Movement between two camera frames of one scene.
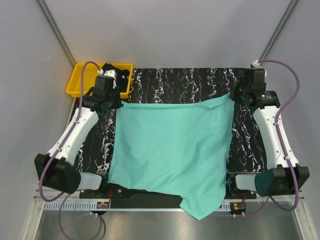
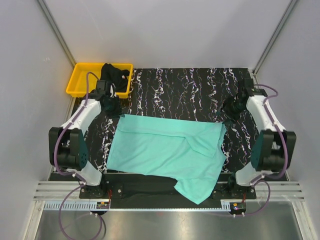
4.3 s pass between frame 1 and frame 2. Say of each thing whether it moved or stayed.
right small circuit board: stayed
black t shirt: stayed
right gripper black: moved
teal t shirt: moved
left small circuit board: stayed
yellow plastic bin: stayed
